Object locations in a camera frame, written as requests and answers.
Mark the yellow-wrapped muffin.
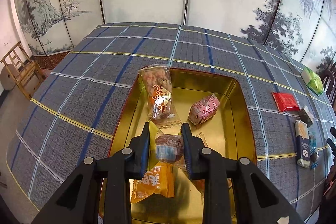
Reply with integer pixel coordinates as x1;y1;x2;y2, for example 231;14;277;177
148;120;185;169

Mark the red snack packet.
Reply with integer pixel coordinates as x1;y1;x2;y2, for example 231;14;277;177
272;92;300;113

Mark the blue and white cracker packet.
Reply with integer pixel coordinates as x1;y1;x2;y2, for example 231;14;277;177
294;120;311;168

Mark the dark wooden chair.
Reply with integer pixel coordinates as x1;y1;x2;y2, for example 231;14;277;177
322;63;336;106

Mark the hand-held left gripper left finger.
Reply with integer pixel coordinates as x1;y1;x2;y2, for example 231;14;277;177
31;122;151;224

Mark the pink snack packet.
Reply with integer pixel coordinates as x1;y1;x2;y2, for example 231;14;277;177
188;93;220;125

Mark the light wooden chair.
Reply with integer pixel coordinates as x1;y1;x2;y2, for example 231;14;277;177
0;41;46;101

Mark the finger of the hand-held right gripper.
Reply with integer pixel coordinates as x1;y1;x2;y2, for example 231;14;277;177
326;126;336;159

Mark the red tin box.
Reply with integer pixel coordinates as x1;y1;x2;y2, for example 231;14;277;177
98;68;258;224

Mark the small blue snack packet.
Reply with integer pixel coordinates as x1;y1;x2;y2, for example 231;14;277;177
308;132;317;151
310;150;319;169

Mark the clear orange snack packet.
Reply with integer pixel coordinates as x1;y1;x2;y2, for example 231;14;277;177
138;64;182;128

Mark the round wooden disc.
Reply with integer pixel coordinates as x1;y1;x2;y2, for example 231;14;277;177
0;63;17;92

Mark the clear peanut snack bag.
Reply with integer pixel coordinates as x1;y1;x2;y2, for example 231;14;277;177
194;131;208;148

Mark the green tissue pack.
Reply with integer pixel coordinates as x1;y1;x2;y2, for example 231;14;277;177
301;67;324;96

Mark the blue plaid tablecloth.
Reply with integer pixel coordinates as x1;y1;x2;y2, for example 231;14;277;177
6;22;336;224

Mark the grey-green snack block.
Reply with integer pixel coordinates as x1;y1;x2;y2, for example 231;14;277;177
298;105;315;127

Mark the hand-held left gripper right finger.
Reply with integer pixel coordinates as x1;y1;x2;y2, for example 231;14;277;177
181;123;306;224

